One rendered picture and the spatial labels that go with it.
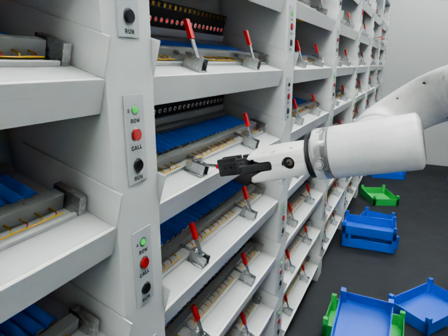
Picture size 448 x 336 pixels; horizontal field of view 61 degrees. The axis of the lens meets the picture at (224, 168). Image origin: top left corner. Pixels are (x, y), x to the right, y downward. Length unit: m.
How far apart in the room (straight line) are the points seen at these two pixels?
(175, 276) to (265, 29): 0.71
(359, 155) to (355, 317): 1.20
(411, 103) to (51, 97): 0.52
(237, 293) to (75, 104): 0.74
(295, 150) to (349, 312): 1.21
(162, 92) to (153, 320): 0.36
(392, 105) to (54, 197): 0.53
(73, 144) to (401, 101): 0.50
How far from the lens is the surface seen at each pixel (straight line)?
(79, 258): 0.50
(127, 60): 0.52
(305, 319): 1.82
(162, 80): 0.58
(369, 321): 1.72
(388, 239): 2.45
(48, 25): 0.55
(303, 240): 1.79
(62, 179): 0.58
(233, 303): 1.04
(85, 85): 0.47
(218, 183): 0.79
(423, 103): 0.67
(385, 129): 0.59
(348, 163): 0.59
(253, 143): 0.95
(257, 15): 1.14
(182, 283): 0.75
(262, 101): 1.13
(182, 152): 0.75
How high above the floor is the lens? 1.08
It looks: 15 degrees down
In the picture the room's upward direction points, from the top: straight up
